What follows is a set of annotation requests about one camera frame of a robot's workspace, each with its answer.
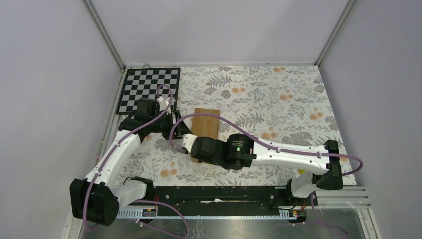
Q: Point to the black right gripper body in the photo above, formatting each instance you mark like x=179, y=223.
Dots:
x=220, y=163

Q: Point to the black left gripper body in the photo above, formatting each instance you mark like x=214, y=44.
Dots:
x=162, y=124

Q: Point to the brown cardboard express box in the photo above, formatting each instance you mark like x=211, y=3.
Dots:
x=204, y=125

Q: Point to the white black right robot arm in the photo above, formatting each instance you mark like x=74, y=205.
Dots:
x=321, y=164

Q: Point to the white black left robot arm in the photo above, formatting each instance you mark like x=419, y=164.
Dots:
x=95, y=198

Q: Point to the black white checkerboard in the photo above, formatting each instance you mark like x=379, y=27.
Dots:
x=148, y=83

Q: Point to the floral patterned table mat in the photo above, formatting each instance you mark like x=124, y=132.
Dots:
x=285, y=104

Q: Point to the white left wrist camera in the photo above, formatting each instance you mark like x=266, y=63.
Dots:
x=165, y=103

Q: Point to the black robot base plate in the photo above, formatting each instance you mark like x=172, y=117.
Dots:
x=223, y=201

